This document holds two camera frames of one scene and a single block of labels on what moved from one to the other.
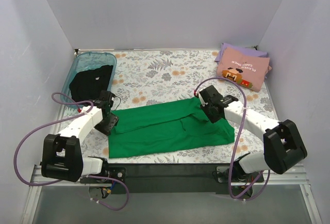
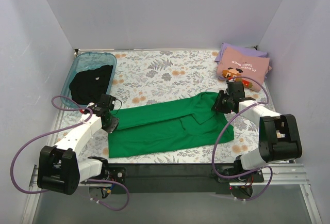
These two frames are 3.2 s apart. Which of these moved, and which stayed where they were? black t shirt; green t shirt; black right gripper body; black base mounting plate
Moved: black right gripper body
Stayed: black t shirt; black base mounting plate; green t shirt
